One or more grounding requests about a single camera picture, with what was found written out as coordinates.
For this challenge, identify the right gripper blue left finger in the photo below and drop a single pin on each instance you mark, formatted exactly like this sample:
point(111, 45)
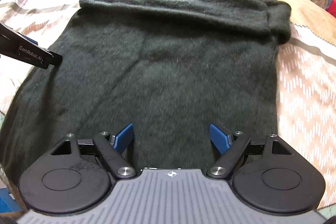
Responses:
point(110, 149)

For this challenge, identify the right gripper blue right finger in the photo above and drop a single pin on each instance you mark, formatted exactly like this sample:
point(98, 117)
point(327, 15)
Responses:
point(231, 147)

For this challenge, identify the dark green knit sweater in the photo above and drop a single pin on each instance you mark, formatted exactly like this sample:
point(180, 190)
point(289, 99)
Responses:
point(169, 67)

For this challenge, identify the tan patterned bed sheet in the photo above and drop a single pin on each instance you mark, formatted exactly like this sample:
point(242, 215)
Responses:
point(306, 73)

